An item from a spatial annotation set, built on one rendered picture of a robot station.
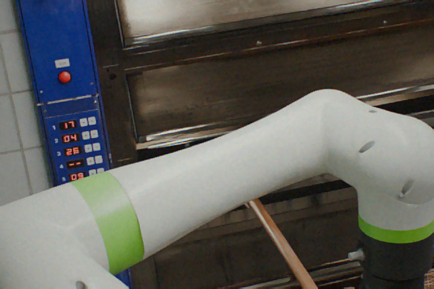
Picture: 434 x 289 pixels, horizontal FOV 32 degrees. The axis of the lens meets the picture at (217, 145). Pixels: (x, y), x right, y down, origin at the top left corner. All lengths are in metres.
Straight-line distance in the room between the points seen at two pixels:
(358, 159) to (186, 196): 0.21
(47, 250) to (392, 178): 0.39
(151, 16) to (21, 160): 0.50
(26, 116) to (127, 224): 1.16
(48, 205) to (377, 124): 0.39
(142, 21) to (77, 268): 1.26
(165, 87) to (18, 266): 1.29
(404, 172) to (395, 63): 1.31
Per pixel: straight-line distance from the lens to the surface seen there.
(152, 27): 1.91
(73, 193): 0.83
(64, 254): 0.74
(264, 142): 0.92
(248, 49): 2.00
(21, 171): 2.02
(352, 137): 0.91
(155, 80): 1.99
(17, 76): 1.93
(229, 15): 1.94
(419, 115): 2.09
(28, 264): 0.74
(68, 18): 1.86
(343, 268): 1.90
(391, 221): 0.91
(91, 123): 1.94
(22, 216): 0.81
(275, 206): 2.19
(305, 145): 0.94
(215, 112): 2.01
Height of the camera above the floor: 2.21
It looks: 24 degrees down
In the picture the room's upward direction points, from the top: 6 degrees counter-clockwise
